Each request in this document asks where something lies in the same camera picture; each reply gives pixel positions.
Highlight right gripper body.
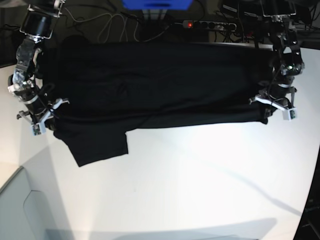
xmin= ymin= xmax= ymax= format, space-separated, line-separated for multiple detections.
xmin=16 ymin=97 xmax=70 ymax=136

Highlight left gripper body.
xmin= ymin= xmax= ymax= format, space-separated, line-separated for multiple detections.
xmin=249 ymin=84 xmax=298 ymax=121

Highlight black T-shirt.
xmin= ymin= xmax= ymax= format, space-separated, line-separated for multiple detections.
xmin=38 ymin=43 xmax=273 ymax=167

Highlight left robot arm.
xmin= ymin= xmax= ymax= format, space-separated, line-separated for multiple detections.
xmin=249 ymin=0 xmax=305 ymax=121

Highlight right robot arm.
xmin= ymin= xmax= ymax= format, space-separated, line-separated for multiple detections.
xmin=7 ymin=0 xmax=69 ymax=136

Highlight black power strip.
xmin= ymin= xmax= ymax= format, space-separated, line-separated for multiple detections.
xmin=177 ymin=20 xmax=237 ymax=32

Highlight grey panel bottom left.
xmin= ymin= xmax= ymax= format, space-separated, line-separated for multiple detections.
xmin=0 ymin=167 xmax=73 ymax=240

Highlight blue plastic box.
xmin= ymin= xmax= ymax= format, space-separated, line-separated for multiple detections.
xmin=122 ymin=0 xmax=193 ymax=10

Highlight white coiled cable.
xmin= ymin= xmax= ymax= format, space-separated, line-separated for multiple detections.
xmin=62 ymin=4 xmax=166 ymax=46

